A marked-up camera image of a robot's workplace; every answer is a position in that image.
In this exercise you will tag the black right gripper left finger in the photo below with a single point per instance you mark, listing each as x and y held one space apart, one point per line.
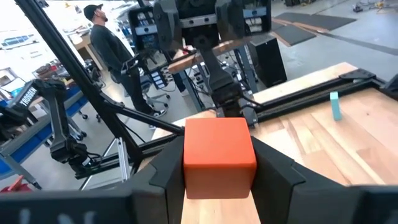
149 205

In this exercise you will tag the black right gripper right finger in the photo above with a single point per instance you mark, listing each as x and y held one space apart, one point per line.
286 202

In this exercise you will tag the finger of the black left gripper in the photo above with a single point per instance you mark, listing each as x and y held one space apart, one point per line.
168 25
231 18

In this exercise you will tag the red block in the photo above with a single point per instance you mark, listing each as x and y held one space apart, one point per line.
219 155

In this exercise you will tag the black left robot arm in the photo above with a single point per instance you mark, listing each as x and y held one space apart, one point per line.
219 77

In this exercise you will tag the black background robot arm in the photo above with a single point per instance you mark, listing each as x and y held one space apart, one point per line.
56 118

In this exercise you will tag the wooden top workbench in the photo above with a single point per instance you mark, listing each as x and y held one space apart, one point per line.
183 62

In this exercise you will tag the black tower box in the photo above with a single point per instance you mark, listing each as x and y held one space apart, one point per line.
269 62

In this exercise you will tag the person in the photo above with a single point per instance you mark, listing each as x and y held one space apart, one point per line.
109 46

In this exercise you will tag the dark floor mat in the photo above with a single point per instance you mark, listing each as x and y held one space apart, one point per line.
293 34
314 20

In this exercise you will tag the black office chair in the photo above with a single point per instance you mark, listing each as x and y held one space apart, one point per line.
152 99

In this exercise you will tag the teal block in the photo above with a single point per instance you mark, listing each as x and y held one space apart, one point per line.
335 105

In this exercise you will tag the red tool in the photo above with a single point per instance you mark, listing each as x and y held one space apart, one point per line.
15 186

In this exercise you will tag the blue workbench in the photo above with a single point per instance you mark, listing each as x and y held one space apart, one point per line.
15 161

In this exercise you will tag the silver aluminium post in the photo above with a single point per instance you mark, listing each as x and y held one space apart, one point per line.
123 158

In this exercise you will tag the black diagonal frame strut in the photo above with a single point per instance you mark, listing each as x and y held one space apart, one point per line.
71 68

